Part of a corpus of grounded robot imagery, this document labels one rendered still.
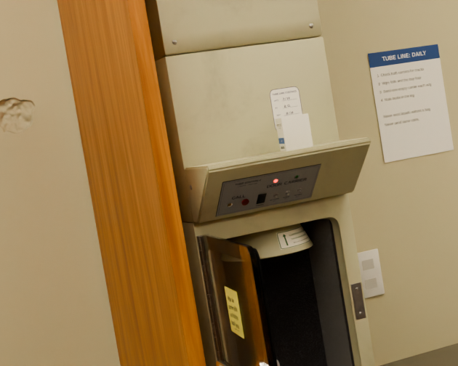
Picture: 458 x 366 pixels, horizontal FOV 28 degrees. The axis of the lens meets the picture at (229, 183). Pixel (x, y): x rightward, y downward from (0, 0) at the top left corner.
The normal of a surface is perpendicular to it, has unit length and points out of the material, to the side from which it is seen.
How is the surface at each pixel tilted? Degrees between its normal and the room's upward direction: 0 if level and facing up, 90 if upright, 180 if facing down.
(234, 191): 135
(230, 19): 90
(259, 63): 90
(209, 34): 90
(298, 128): 90
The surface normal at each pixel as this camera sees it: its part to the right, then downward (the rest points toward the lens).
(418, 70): 0.37, -0.01
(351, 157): 0.38, 0.69
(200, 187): -0.91, 0.17
